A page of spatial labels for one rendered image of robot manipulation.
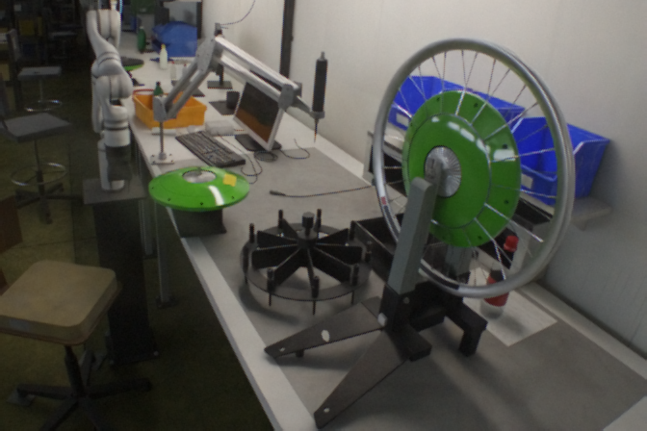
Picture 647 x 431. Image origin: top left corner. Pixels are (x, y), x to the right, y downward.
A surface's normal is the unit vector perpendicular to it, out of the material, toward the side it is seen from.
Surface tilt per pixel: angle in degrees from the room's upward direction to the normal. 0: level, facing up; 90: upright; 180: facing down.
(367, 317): 18
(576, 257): 90
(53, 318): 0
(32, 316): 0
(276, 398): 0
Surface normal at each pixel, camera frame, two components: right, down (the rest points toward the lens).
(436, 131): -0.88, -0.05
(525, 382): 0.08, -0.91
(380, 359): -0.18, -0.82
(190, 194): 0.07, -0.71
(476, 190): -0.76, 0.22
